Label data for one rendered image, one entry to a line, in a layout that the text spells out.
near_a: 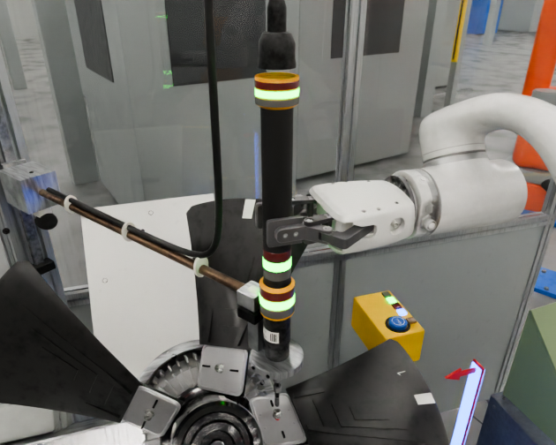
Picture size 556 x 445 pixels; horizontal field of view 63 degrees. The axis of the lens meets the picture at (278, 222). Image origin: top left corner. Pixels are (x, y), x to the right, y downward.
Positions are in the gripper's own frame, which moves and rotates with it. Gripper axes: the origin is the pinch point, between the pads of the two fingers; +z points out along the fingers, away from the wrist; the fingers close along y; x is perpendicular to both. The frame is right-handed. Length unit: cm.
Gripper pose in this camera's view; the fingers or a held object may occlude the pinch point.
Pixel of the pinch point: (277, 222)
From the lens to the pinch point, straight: 51.4
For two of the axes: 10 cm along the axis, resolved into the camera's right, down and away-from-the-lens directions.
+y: -3.0, -4.3, 8.5
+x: 0.0, -8.9, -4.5
